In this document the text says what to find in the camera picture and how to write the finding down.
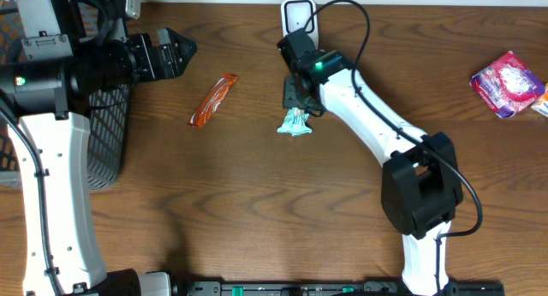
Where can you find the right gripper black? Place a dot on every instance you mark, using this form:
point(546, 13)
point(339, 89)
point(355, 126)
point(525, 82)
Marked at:
point(289, 98)

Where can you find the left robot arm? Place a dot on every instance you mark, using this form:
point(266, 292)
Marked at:
point(74, 49)

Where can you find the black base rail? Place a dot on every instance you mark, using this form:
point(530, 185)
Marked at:
point(383, 287)

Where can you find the orange brown snack bar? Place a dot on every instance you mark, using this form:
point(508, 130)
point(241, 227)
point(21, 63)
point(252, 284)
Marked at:
point(209, 105)

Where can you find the red purple snack bag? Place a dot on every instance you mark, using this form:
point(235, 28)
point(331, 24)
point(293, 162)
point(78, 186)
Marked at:
point(507, 85)

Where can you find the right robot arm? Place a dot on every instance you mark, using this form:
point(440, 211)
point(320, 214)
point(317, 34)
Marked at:
point(419, 195)

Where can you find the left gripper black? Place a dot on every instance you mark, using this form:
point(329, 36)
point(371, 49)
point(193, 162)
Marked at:
point(150, 56)

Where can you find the teal snack packet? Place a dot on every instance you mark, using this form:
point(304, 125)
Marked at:
point(295, 123)

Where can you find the grey plastic mesh basket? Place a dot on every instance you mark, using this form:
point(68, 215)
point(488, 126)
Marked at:
point(108, 123)

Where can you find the orange juice carton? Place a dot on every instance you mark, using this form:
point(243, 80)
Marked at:
point(541, 104)

